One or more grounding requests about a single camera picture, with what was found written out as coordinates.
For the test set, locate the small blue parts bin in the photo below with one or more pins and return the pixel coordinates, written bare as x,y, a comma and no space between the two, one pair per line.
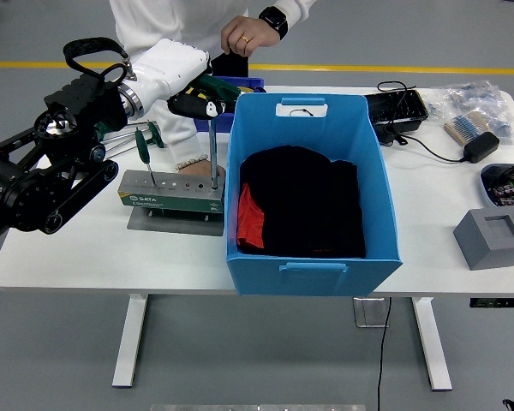
222,123

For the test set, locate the metal floor plate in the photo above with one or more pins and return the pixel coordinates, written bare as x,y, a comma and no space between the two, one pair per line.
368,312

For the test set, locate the person's right hand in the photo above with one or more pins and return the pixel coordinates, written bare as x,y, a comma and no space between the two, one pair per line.
201,168

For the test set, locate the person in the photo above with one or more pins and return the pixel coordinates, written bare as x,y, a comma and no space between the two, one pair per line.
163,21

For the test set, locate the clear bags of components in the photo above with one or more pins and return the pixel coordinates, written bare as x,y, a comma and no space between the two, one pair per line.
475,96

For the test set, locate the grey green hex key stand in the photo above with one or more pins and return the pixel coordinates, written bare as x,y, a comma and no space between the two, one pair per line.
167,201

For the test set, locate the large blue storage box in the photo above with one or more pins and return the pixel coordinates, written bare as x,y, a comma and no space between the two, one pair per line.
317,282

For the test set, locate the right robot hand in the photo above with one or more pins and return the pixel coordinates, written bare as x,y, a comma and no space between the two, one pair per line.
512,406

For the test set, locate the resistor tape bundle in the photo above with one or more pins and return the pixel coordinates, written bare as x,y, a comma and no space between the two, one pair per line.
464,126

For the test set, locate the light blue shallow tray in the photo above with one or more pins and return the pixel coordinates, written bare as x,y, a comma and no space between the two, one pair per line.
486,188

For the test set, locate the black cloth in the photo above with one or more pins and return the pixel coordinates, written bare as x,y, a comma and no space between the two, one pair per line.
308,201

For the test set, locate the grey block with square recess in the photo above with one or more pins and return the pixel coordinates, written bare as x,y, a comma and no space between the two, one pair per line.
484,248

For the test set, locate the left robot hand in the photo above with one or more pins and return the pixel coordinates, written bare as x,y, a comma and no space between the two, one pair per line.
167,64

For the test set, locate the black table control panel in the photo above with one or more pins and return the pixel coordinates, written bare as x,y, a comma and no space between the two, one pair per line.
497,302

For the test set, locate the black electronic components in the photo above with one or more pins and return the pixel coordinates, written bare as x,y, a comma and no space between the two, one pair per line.
509,192

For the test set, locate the person's left forearm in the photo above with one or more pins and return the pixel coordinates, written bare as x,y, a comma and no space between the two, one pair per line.
297,8

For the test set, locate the red cloth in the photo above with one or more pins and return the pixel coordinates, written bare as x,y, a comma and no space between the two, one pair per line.
250,218

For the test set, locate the person's right forearm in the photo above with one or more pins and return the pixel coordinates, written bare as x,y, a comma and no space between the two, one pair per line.
180,137

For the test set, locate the black plastic tray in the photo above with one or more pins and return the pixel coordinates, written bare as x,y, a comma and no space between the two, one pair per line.
411,109

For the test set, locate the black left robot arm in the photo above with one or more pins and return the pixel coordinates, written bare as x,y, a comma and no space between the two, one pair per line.
25,188

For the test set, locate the black wristwatch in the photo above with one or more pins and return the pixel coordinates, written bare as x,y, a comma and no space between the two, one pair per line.
274,19

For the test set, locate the white table leg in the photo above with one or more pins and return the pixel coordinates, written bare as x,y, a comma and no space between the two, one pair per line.
130,342
432,342

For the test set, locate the yellow floor tape line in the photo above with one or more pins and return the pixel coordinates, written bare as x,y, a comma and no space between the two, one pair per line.
368,68

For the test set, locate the black power adapter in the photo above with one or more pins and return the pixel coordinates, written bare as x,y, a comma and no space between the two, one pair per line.
482,147

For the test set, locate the yellow black tape measure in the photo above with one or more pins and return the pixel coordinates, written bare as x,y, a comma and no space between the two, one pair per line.
248,89

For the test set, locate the person's left hand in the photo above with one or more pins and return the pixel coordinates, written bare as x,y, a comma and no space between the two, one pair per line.
248,32

